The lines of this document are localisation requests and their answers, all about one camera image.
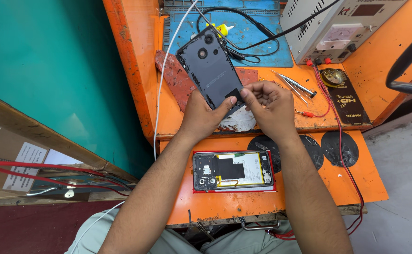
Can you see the person's left hand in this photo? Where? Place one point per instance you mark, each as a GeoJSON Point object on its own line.
{"type": "Point", "coordinates": [200, 116]}

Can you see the person's right hand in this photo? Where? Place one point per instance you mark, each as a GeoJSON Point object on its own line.
{"type": "Point", "coordinates": [273, 113]}

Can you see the dark grey phone back cover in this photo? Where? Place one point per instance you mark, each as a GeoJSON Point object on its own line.
{"type": "Point", "coordinates": [211, 72]}

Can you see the silver tweezers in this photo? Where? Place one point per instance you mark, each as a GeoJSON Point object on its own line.
{"type": "Point", "coordinates": [292, 88]}

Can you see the silver screwdriver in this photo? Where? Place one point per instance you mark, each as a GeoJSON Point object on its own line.
{"type": "Point", "coordinates": [299, 84]}

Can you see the black round pad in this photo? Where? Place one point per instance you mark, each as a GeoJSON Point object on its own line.
{"type": "Point", "coordinates": [313, 150]}
{"type": "Point", "coordinates": [267, 151]}
{"type": "Point", "coordinates": [339, 148]}

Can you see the red worn rubber pad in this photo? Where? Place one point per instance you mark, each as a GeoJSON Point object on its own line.
{"type": "Point", "coordinates": [177, 79]}

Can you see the opened phone with battery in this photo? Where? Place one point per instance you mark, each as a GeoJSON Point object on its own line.
{"type": "Point", "coordinates": [232, 170]}

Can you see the round brass tin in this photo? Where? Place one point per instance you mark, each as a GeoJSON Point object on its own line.
{"type": "Point", "coordinates": [332, 77]}

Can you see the black printed card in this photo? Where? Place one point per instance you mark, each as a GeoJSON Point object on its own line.
{"type": "Point", "coordinates": [347, 102]}

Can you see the blue repair mat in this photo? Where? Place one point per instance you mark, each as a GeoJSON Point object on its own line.
{"type": "Point", "coordinates": [229, 33]}

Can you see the yellow glue bottle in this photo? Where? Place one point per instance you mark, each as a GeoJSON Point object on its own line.
{"type": "Point", "coordinates": [223, 29]}

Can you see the grey bench power supply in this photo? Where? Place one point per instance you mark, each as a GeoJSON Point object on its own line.
{"type": "Point", "coordinates": [336, 30]}

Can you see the person's grey trousers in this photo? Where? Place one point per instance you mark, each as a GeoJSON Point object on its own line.
{"type": "Point", "coordinates": [177, 240]}

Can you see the cardboard box with label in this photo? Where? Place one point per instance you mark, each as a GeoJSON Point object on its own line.
{"type": "Point", "coordinates": [13, 165]}

